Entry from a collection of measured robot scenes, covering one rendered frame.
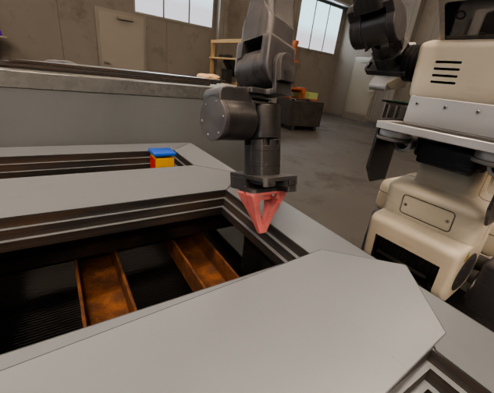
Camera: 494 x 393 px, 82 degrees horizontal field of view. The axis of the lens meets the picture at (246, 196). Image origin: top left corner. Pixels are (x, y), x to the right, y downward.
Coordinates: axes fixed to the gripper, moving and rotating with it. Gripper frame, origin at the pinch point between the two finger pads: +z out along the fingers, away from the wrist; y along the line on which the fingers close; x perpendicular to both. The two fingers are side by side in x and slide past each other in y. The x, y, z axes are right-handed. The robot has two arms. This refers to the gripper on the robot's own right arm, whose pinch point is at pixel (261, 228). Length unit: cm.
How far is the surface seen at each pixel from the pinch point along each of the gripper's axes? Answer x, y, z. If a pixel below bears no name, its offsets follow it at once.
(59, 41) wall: 1, -765, -231
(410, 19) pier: 920, -493, -373
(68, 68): -22, -68, -36
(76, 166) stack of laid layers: -23, -50, -8
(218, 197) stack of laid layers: 1.4, -18.0, -2.0
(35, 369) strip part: -30.4, 11.0, 3.6
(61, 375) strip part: -28.7, 12.4, 3.9
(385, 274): 9.6, 16.3, 4.2
